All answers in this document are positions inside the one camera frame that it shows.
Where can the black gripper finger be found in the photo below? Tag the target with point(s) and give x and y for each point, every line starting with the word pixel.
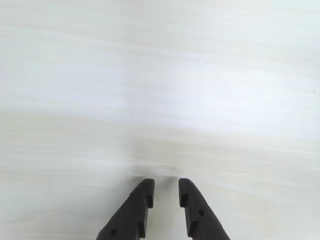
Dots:
pixel 200 220
pixel 130 215

